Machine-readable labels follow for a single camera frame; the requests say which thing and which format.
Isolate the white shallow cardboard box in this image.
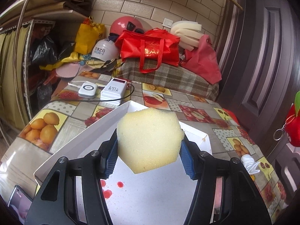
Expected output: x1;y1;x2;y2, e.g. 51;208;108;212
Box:
34;101;211;224

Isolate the yellow sponge block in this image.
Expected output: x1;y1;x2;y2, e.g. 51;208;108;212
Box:
116;108;185;174

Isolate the red plush apple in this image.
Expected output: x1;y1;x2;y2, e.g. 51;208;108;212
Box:
273;91;300;147

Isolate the white crumpled cloth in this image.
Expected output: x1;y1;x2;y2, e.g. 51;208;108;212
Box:
241;154;260;175

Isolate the smartphone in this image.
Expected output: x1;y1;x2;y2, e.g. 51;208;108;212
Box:
8;185;33;224

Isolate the fruit pattern tablecloth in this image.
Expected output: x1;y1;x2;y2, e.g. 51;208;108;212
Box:
1;72;286;224

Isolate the white power bank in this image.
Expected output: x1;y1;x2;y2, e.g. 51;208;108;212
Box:
100;78;127;106

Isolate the brown door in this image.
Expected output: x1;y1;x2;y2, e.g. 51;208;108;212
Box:
217;0;299;156

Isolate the pink round fan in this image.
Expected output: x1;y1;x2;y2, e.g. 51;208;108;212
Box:
55;64;80;78

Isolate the plaid covered bench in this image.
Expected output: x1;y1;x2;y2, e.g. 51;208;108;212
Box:
113;58;219;101

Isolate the red fabric bag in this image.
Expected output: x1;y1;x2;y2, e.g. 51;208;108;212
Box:
180;34;222;84

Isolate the black plastic bag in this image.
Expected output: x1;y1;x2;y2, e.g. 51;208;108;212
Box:
30;36;75;66

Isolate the white helmet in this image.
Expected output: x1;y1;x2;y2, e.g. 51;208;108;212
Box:
91;39;119;62

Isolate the yellow shopping bag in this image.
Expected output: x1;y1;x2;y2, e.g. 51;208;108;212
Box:
74;16;105;55

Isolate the cream foam roll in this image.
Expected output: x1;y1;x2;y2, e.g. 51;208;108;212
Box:
170;20;203;51

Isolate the metal shelf rack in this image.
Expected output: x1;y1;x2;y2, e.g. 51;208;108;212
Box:
1;0;92;131

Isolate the pink helmet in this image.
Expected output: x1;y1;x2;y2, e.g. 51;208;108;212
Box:
109;16;144;36

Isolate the white round wireless charger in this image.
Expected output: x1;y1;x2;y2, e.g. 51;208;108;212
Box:
78;82;98;99

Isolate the black cable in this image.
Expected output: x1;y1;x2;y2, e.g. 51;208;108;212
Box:
50;83;135;103

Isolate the red tote bag with handles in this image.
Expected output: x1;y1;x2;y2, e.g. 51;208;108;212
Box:
115;28;180;74

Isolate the wall socket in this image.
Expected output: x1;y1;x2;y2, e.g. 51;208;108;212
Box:
162;18;173;29

